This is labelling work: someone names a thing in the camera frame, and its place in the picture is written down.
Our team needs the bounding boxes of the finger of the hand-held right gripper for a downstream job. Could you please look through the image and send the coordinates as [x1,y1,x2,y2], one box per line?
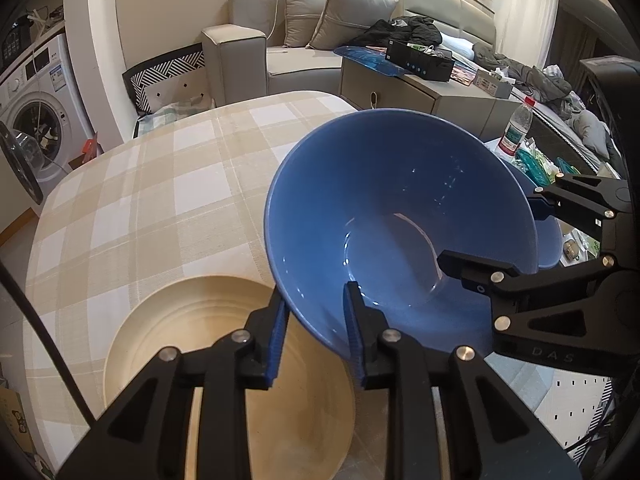
[527,172,634,257]
[436,251,619,335]

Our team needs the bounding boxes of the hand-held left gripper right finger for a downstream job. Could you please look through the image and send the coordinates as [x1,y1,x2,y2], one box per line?
[342,281,583,480]

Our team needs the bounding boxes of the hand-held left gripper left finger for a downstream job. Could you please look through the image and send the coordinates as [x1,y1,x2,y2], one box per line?
[57,285,291,480]

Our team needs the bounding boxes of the blue bowl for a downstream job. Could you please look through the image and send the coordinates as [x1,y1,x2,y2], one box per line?
[500,160,564,269]
[264,108,541,378]

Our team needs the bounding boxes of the teal packets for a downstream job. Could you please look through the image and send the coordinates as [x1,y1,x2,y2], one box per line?
[515,147,556,186]

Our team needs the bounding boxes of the light grey cloth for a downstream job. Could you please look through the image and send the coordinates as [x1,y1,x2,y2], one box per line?
[570,110,612,161]

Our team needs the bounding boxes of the plastic water bottle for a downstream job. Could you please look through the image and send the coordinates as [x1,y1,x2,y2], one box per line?
[496,97,536,157]

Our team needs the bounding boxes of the white side table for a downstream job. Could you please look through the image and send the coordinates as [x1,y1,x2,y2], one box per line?
[482,135,621,261]

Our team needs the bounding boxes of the white perforated board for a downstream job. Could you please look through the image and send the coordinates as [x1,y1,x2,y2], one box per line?
[535,375,613,466]

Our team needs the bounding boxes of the grey clothes pile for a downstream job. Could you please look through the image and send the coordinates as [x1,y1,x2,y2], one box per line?
[472,42,573,106]

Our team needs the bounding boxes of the white tissue box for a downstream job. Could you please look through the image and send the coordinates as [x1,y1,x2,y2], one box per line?
[472,70,513,99]

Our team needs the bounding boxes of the white curtain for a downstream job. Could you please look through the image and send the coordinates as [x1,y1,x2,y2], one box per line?
[492,0,561,68]

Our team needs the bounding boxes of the grey cabinet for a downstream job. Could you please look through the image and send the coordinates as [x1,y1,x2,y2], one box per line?
[340,57,526,141]

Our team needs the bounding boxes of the black electronic box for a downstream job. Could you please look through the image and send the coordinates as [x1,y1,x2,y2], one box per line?
[385,39,457,82]

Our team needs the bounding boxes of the beige padded headboard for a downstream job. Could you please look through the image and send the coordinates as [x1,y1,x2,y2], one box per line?
[390,0,498,56]

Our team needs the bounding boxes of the black jacket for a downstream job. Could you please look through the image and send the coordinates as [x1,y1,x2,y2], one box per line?
[347,15,443,53]

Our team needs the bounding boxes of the blue-green checked cloth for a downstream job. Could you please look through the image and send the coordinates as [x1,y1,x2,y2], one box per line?
[135,99,217,138]

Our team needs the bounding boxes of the red and brown cardboard piece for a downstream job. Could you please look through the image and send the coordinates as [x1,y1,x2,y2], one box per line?
[67,135,103,171]

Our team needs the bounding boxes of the cardboard box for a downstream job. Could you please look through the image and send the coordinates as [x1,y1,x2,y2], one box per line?
[0,385,36,461]

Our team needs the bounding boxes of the grey sofa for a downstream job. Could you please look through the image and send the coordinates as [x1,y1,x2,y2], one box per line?
[201,0,401,108]

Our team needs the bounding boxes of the black white patterned bag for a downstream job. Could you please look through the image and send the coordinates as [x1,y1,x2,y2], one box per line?
[122,49,211,116]

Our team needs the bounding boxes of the grey cushion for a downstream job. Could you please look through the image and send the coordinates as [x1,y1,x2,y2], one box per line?
[306,0,401,52]
[279,0,333,48]

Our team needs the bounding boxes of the white washing machine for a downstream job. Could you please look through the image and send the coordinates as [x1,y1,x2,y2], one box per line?
[0,32,93,206]

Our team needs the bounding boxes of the black cable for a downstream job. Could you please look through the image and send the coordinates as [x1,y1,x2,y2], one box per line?
[0,260,96,426]

